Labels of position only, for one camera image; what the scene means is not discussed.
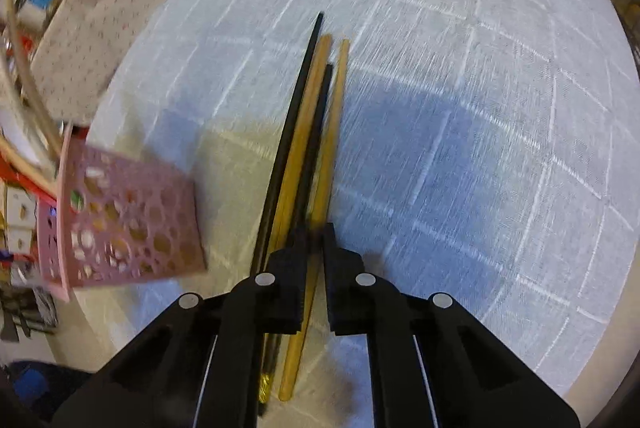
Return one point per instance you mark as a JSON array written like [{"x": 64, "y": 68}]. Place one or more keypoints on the pink perforated utensil holder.
[{"x": 115, "y": 221}]

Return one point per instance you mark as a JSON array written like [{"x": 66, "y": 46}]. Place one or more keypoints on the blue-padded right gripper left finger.
[{"x": 285, "y": 297}]

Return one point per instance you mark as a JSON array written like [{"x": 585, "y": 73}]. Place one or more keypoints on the grey checked tablecloth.
[{"x": 489, "y": 149}]

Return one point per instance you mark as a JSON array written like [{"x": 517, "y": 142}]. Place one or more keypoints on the long wooden chopstick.
[{"x": 285, "y": 209}]

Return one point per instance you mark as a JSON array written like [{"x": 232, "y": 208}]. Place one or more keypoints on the floral cloth on cabinet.
[{"x": 81, "y": 50}]

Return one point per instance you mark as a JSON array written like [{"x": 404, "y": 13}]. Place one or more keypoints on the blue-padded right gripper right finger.
[{"x": 341, "y": 268}]

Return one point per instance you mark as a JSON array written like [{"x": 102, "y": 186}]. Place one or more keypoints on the black chopstick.
[
  {"x": 296, "y": 225},
  {"x": 284, "y": 146}
]

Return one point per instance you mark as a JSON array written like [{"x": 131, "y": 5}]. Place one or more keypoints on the blue-label clear jar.
[{"x": 36, "y": 15}]

